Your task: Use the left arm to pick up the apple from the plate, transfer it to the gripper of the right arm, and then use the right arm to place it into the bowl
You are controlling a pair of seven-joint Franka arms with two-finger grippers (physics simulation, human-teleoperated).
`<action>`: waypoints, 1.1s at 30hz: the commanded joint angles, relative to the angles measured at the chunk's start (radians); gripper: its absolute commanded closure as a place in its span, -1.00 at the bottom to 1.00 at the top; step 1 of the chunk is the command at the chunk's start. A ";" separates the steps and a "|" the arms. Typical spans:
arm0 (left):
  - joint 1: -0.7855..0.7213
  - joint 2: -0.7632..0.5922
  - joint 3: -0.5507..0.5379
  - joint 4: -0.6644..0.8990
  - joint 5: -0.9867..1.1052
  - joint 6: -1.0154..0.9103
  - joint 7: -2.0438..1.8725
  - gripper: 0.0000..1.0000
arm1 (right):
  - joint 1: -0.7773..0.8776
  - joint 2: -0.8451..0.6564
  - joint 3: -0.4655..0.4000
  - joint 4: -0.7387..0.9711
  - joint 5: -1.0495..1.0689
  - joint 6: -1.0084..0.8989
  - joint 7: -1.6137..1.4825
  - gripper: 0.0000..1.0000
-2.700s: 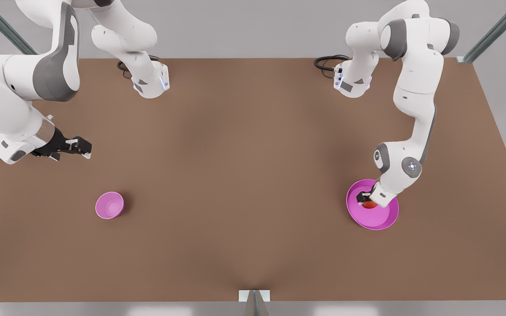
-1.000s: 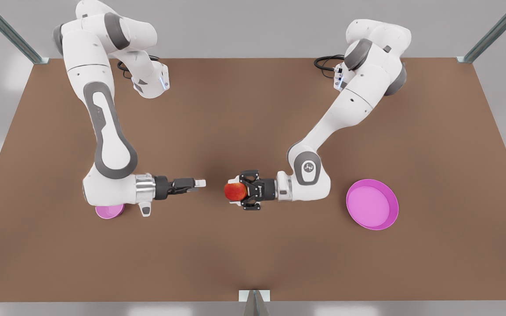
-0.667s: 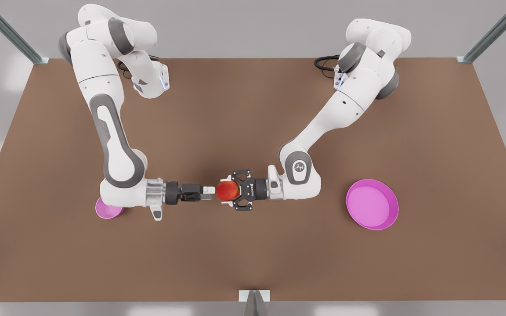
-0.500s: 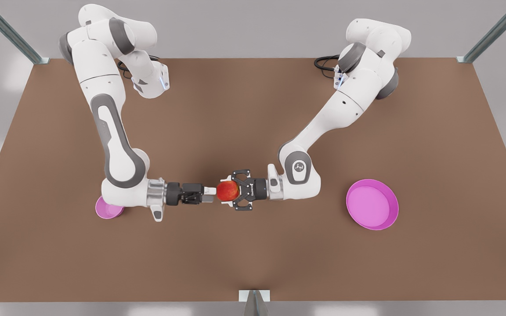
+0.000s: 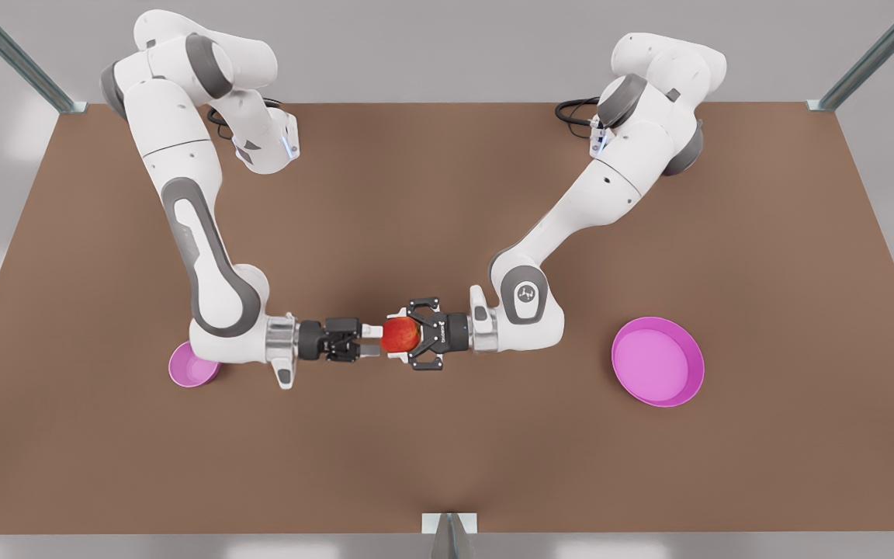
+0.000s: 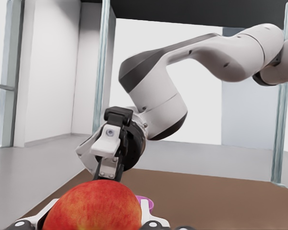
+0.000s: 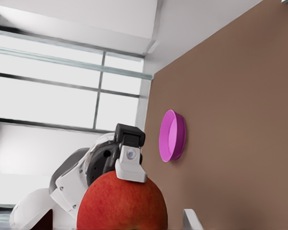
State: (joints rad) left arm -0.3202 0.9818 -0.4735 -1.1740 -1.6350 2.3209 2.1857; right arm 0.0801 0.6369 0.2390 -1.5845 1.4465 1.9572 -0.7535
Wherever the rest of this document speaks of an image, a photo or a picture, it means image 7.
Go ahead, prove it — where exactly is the pink bowl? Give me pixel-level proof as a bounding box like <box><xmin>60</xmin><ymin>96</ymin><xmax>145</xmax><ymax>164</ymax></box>
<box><xmin>158</xmin><ymin>109</ymin><xmax>187</xmax><ymax>163</ymax></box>

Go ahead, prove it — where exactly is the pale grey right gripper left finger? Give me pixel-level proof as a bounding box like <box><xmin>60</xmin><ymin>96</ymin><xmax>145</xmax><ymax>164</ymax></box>
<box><xmin>115</xmin><ymin>143</ymin><xmax>147</xmax><ymax>184</ymax></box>

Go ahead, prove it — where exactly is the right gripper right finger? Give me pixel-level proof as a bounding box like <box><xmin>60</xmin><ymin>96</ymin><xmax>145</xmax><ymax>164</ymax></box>
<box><xmin>183</xmin><ymin>208</ymin><xmax>204</xmax><ymax>230</ymax></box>

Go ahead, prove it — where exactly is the red apple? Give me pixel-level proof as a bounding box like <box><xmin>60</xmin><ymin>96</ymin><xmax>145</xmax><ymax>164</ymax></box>
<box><xmin>76</xmin><ymin>171</ymin><xmax>168</xmax><ymax>230</ymax></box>

